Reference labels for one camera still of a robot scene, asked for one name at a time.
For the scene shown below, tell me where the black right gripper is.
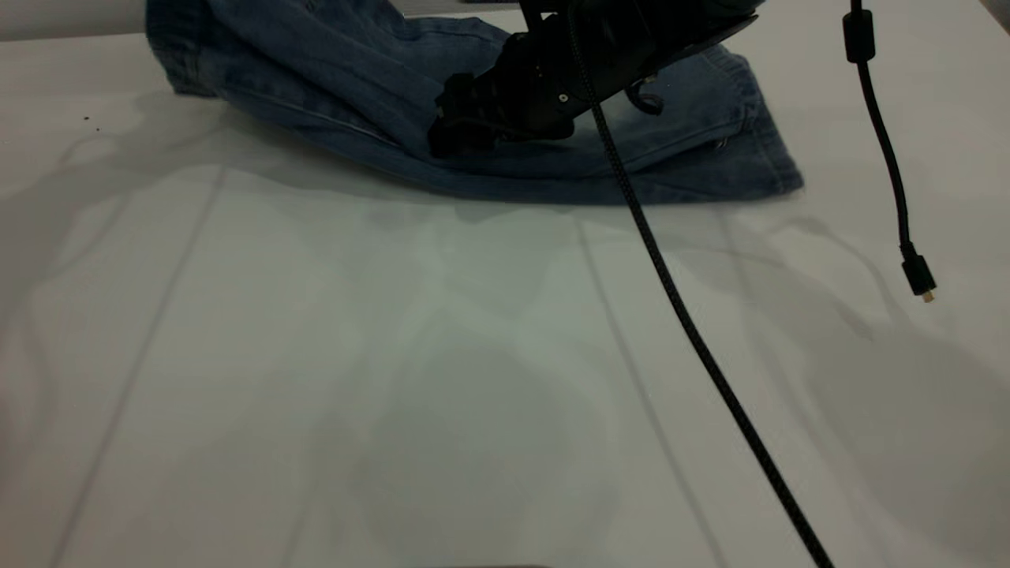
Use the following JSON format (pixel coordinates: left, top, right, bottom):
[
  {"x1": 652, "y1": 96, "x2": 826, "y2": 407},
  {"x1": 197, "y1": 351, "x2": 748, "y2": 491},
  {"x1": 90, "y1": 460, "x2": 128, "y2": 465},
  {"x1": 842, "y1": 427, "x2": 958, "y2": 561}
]
[{"x1": 427, "y1": 0, "x2": 657, "y2": 159}]

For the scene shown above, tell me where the blue denim shorts basketball print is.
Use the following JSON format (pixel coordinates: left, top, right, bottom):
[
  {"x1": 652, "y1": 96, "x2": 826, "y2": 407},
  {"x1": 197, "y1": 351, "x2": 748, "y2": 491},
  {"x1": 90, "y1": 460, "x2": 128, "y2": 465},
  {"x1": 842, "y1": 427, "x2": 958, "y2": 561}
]
[{"x1": 144, "y1": 0, "x2": 806, "y2": 207}]

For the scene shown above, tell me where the thin black right gripper cable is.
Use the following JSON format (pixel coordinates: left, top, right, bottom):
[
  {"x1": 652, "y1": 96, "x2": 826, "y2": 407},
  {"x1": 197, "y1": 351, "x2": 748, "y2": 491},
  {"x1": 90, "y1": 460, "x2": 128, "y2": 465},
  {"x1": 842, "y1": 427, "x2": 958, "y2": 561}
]
[{"x1": 626, "y1": 77, "x2": 665, "y2": 118}]

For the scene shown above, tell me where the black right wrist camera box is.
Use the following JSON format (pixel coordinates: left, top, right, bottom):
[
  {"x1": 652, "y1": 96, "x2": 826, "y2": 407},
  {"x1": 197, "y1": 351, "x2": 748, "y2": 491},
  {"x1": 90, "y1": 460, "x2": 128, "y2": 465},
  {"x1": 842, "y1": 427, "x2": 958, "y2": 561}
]
[{"x1": 653, "y1": 0, "x2": 764, "y2": 77}]

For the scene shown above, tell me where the braided black right camera cable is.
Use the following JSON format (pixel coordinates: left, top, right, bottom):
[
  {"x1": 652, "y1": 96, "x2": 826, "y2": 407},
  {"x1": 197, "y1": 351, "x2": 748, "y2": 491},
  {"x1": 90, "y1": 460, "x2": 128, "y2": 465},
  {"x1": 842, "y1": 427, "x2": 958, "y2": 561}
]
[{"x1": 564, "y1": 0, "x2": 837, "y2": 568}]

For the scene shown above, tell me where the loose black cable with plug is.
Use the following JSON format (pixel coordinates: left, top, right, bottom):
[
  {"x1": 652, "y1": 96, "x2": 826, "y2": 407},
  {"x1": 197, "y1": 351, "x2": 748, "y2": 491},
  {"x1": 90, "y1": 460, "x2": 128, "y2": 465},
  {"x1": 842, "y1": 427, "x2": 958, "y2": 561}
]
[{"x1": 840, "y1": 0, "x2": 938, "y2": 305}]

